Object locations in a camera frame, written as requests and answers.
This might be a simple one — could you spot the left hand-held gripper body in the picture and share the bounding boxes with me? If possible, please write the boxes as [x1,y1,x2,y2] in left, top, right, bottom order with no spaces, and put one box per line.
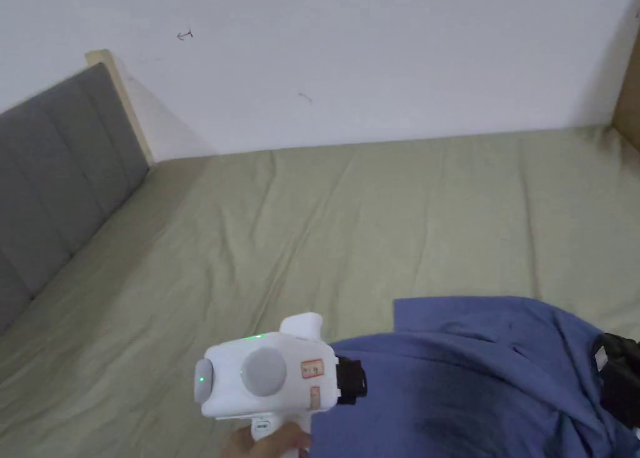
[193,312,369,437]

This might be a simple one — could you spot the dark blue shirt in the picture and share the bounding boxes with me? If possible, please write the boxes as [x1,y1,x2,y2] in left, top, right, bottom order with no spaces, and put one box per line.
[309,295,640,458]

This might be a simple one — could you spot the bed with pale green sheet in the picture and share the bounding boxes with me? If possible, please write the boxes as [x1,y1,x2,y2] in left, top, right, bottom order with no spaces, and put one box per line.
[0,122,640,458]

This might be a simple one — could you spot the person's left hand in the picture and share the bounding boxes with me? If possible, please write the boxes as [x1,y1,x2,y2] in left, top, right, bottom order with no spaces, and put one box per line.
[219,420,314,458]

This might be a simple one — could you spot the grey padded headboard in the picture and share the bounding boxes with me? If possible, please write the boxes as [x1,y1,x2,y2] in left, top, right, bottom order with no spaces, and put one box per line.
[0,49,156,335]

